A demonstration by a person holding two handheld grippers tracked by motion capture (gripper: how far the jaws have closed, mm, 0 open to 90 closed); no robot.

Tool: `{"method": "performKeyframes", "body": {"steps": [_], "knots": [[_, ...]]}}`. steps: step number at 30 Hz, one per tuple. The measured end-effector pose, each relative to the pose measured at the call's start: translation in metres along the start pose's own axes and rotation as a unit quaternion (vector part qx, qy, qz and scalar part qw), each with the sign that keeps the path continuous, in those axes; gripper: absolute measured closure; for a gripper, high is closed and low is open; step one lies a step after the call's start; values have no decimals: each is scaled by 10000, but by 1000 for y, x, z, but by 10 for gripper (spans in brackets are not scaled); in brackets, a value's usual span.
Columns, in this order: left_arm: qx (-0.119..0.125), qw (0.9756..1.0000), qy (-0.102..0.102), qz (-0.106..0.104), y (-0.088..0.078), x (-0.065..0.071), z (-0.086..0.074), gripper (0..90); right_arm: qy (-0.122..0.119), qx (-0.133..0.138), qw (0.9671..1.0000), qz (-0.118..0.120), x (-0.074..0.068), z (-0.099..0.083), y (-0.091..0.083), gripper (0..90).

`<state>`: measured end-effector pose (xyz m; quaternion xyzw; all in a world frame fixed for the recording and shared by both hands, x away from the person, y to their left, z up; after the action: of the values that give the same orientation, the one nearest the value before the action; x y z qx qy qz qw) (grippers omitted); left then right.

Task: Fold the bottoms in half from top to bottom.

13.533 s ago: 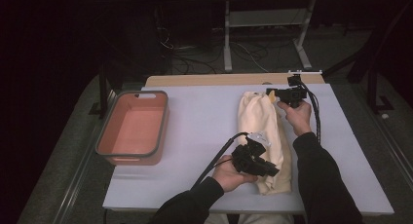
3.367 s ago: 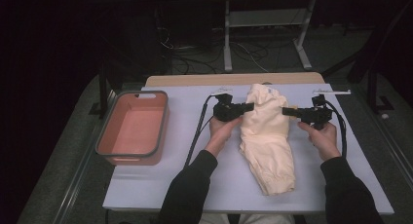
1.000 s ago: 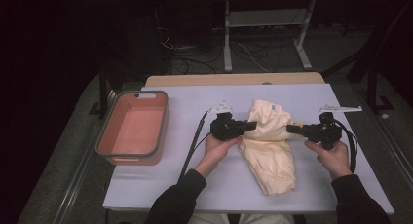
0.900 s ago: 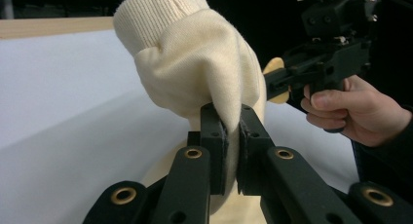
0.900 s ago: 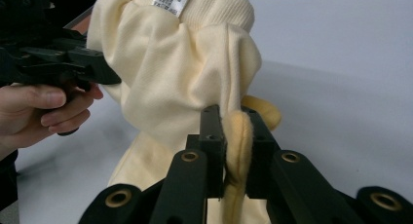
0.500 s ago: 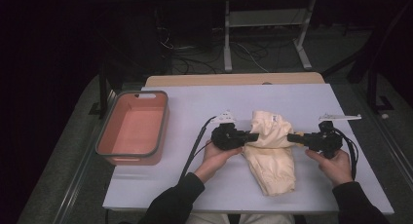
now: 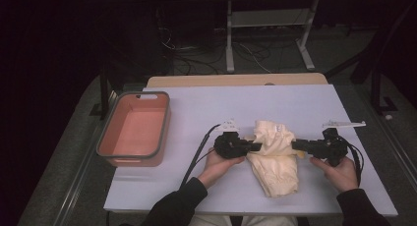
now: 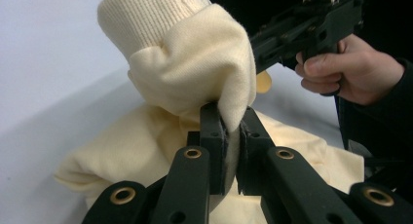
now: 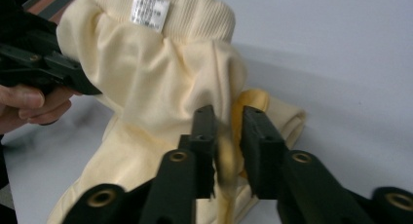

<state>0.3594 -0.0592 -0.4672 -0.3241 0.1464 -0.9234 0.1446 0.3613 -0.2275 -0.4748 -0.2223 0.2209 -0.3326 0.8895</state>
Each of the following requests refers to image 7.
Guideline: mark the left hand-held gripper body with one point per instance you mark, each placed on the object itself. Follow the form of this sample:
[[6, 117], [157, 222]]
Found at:
[[231, 145]]

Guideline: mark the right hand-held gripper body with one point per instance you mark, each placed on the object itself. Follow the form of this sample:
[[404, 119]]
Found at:
[[327, 145]]

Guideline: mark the cream baby garment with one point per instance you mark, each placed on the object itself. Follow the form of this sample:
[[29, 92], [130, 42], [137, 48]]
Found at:
[[275, 160]]

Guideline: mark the pink plastic basket grey rim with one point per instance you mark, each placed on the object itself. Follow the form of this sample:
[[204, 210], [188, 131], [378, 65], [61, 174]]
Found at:
[[131, 131]]

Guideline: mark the person's left hand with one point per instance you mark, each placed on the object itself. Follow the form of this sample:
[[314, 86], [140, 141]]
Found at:
[[218, 168]]

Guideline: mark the person's right hand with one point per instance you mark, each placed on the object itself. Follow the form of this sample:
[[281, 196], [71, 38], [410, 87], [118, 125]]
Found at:
[[342, 175]]

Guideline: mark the small white floor object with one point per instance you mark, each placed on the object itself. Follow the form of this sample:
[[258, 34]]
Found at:
[[388, 117]]

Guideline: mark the black metal stand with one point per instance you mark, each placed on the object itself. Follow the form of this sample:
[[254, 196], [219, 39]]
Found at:
[[375, 91], [104, 88]]

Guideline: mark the person's legs light trousers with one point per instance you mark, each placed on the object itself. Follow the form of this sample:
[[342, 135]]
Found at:
[[216, 221]]

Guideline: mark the white metal stand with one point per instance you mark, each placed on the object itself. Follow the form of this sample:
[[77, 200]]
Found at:
[[229, 39]]

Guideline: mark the metal floor rail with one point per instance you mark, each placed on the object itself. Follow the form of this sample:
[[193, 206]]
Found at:
[[83, 168], [393, 144]]

